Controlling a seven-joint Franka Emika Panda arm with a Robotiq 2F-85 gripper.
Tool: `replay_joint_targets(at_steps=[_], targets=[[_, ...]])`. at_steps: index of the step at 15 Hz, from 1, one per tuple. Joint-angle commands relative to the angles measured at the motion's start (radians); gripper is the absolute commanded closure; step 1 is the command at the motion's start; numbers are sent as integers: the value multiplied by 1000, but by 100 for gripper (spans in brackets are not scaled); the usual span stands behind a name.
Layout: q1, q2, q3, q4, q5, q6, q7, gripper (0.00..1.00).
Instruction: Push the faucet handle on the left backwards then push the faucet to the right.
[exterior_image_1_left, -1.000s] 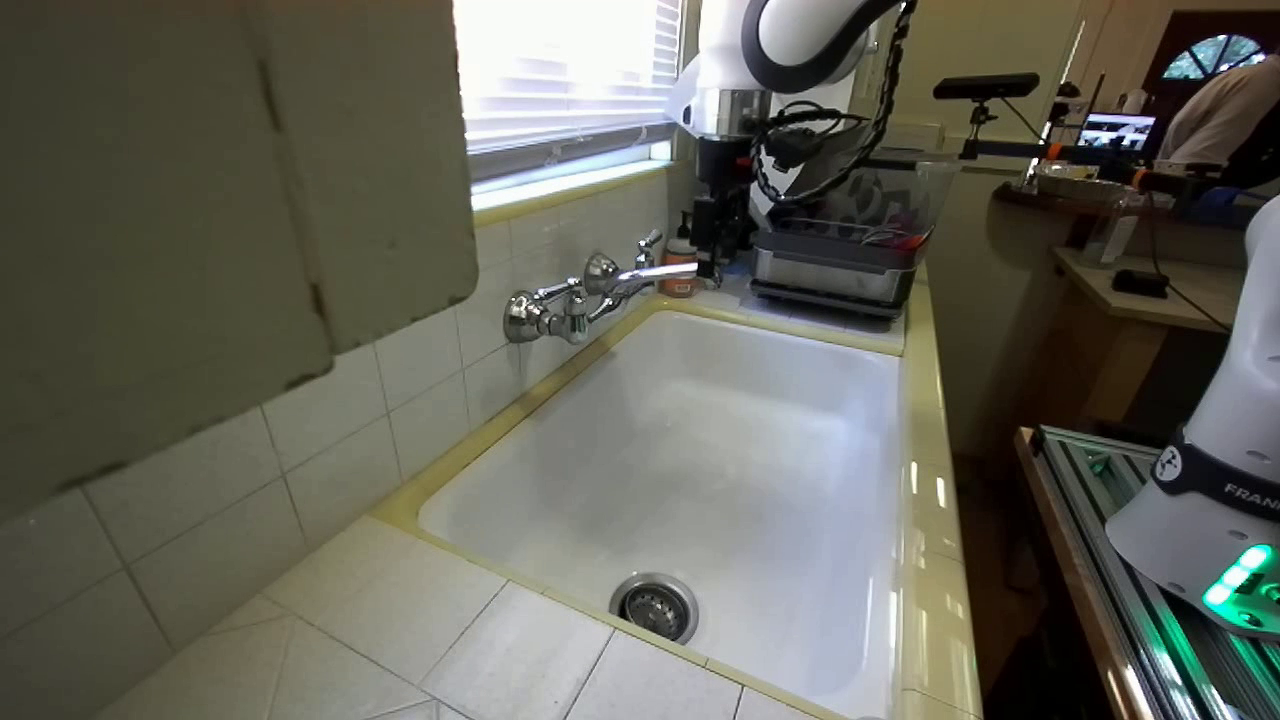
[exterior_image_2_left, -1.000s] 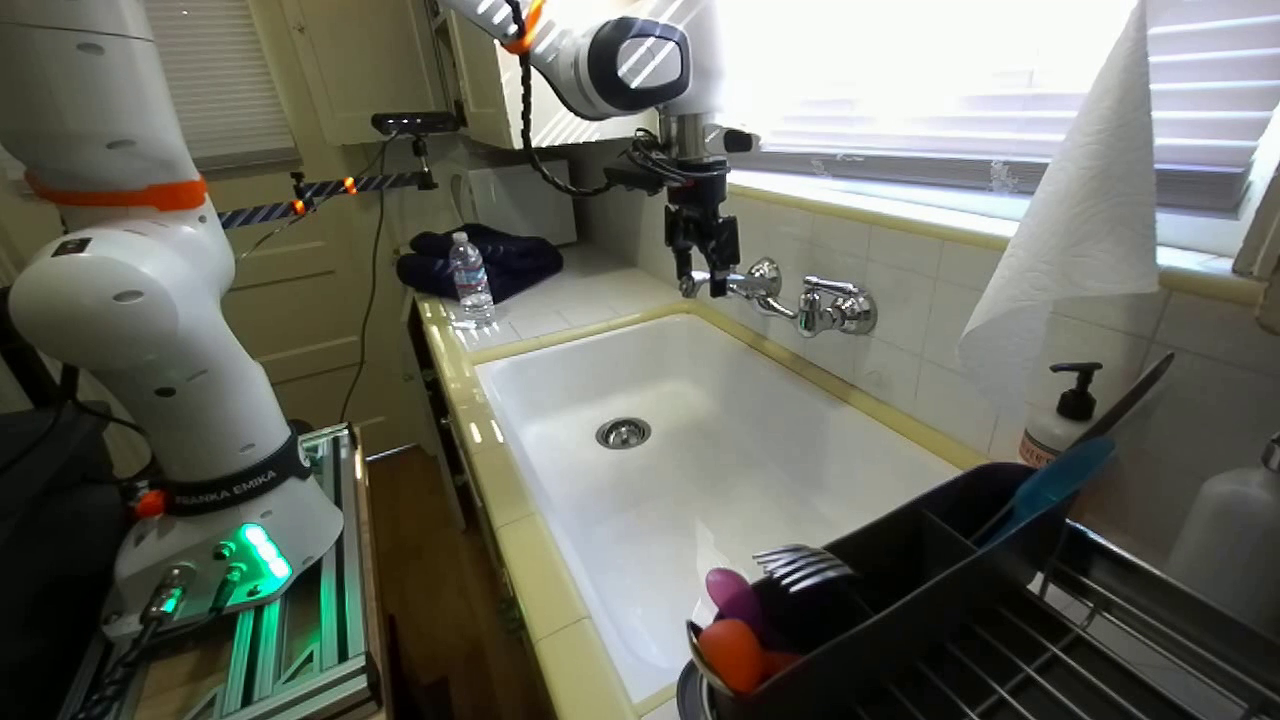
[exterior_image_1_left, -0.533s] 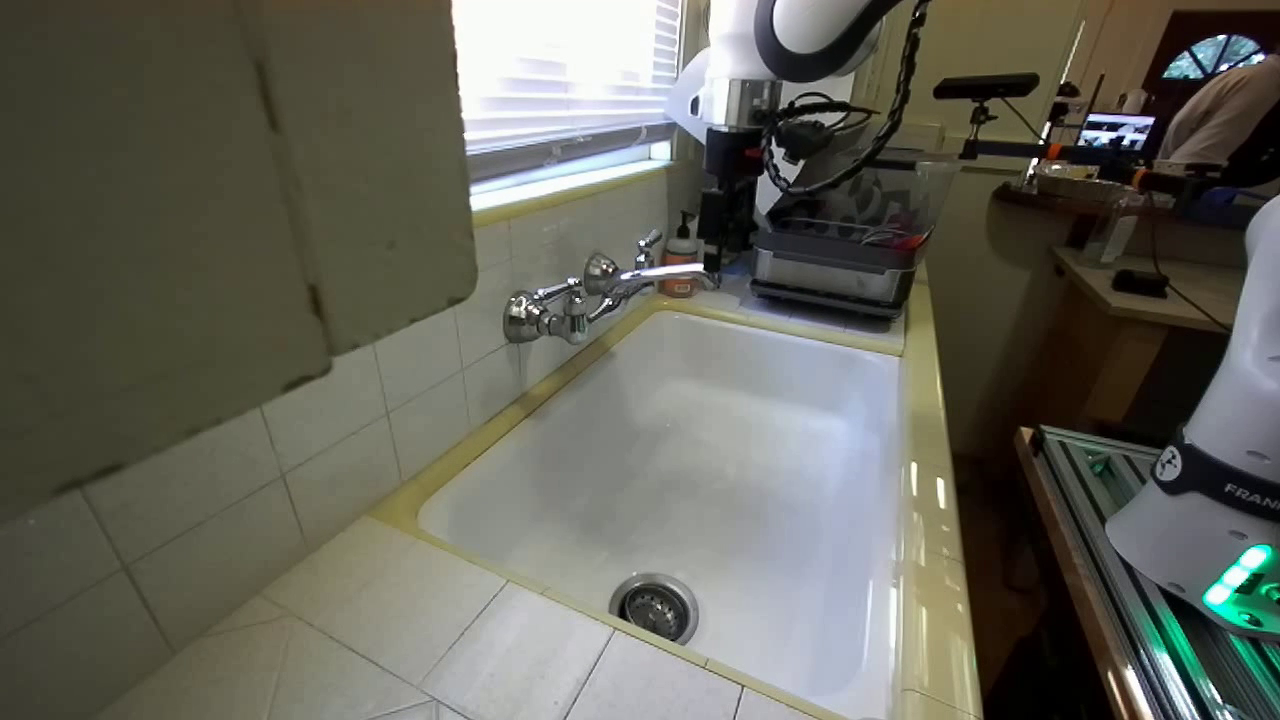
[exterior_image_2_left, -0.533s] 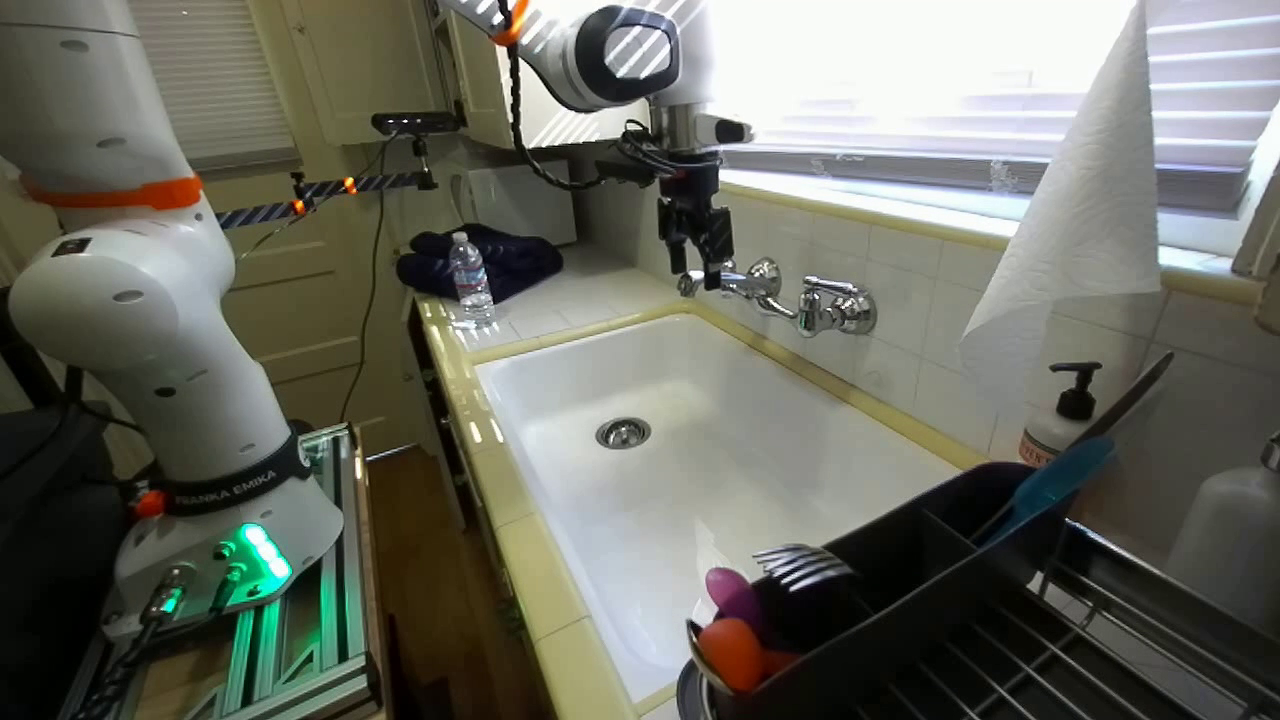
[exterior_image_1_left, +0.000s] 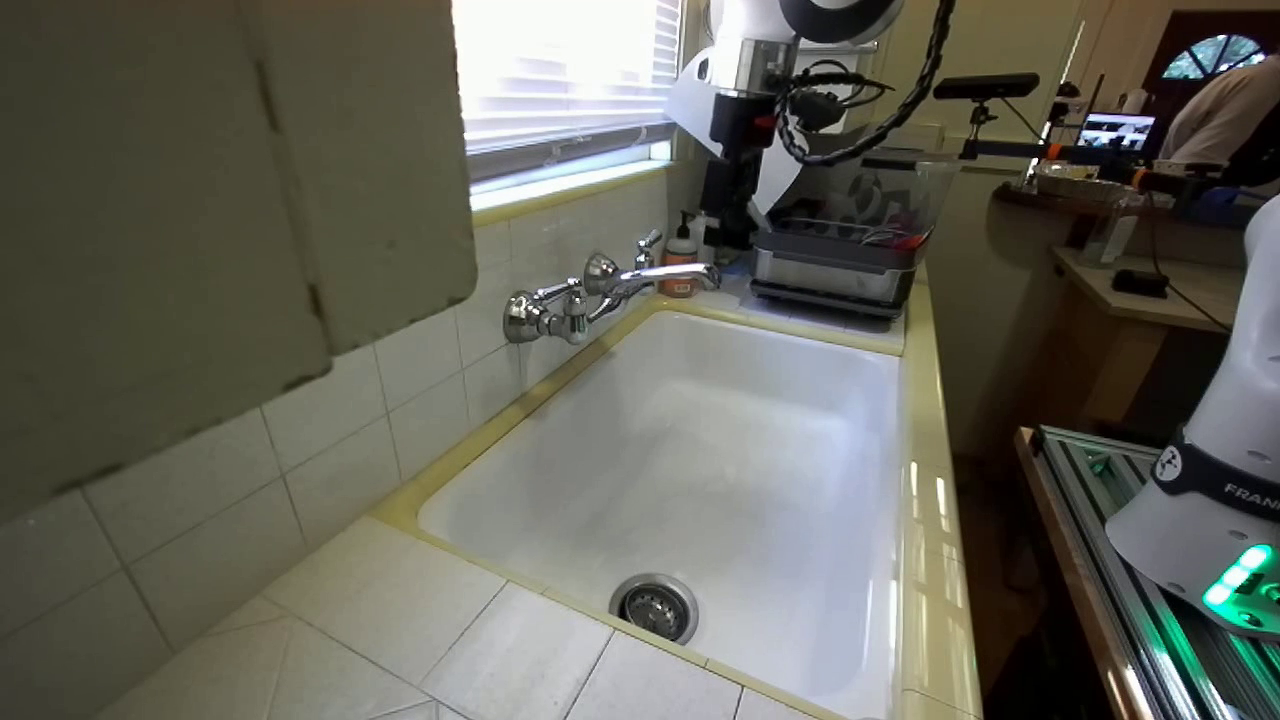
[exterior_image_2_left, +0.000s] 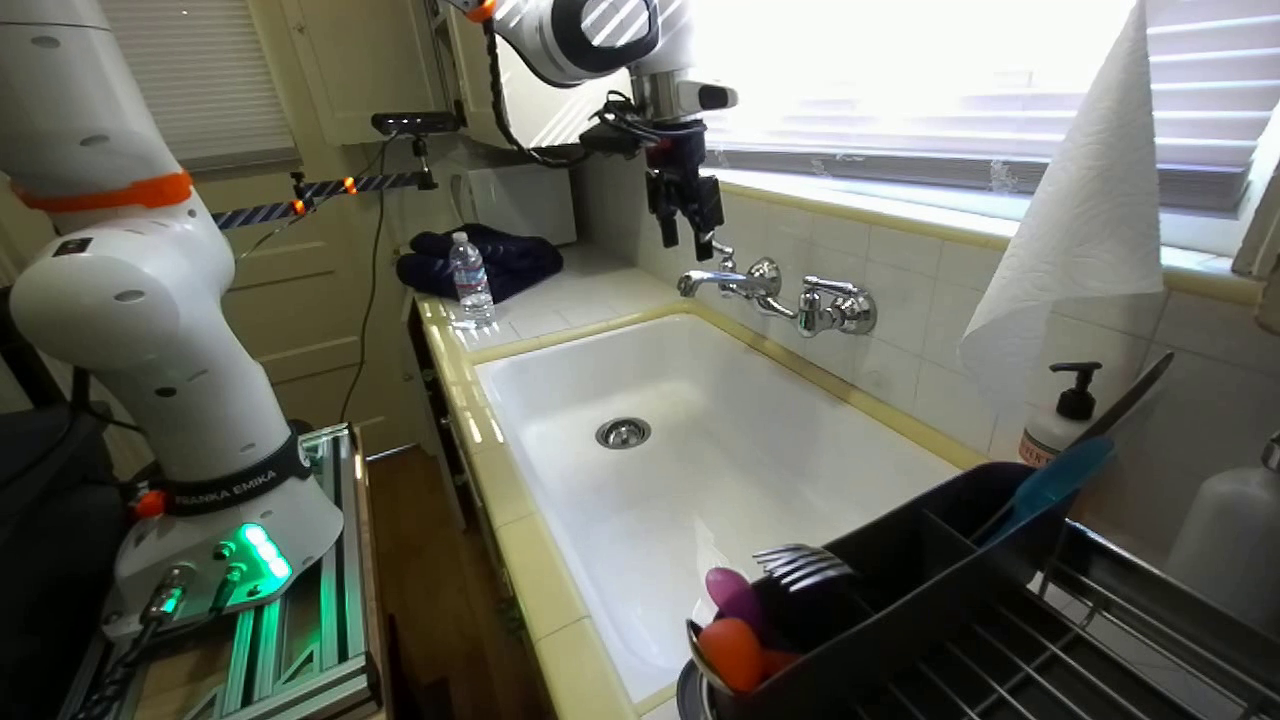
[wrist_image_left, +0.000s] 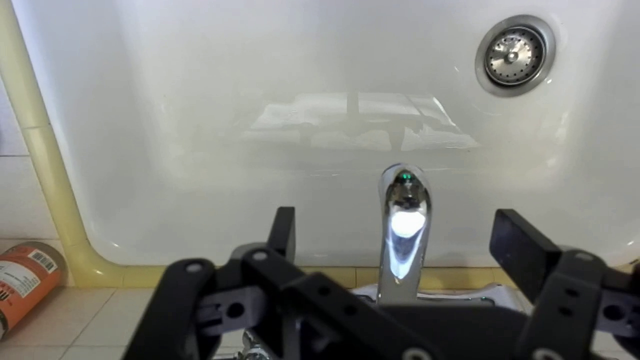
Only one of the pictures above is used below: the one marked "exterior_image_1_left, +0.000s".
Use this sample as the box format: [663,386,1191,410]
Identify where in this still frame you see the aluminium frame robot cart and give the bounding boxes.
[1014,418,1280,720]

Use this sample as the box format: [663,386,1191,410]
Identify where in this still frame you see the computer monitor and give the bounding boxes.
[1071,106,1162,173]

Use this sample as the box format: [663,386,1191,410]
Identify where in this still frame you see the thin tripod stand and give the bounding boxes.
[1021,14,1092,193]

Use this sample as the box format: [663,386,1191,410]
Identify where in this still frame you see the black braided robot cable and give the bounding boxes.
[773,0,965,173]

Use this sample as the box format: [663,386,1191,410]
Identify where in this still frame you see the black camera on stand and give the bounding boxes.
[928,68,1048,166]

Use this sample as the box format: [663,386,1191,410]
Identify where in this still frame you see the metal sink drain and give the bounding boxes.
[609,571,704,651]

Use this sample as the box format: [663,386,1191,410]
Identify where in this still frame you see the dish rack with wire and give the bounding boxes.
[763,132,957,270]

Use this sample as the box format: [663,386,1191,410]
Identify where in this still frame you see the beige wall cabinet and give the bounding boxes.
[0,0,482,529]

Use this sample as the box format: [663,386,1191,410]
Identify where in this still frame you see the white window blinds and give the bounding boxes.
[447,0,690,158]

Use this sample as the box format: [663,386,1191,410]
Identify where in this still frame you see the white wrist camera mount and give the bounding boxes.
[663,46,808,225]

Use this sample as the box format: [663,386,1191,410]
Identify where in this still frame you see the arched door window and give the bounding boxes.
[1155,28,1273,87]

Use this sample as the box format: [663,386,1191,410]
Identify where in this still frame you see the chrome faucet body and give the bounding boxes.
[533,246,647,346]

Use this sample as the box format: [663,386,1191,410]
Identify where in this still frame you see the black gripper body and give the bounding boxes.
[707,84,786,166]

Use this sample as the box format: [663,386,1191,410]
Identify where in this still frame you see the chrome faucet spout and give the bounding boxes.
[614,255,718,296]

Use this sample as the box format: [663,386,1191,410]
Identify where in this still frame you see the white sink basin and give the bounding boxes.
[412,309,914,720]

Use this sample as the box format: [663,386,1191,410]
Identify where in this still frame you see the wooden desk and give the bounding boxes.
[992,176,1252,434]

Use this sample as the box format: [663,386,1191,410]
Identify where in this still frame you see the seated person in white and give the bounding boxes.
[1148,52,1280,197]

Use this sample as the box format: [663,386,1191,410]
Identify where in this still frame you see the small black desk object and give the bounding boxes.
[1110,266,1176,300]

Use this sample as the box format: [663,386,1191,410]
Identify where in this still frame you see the orange soap pump bottle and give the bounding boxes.
[659,213,704,300]

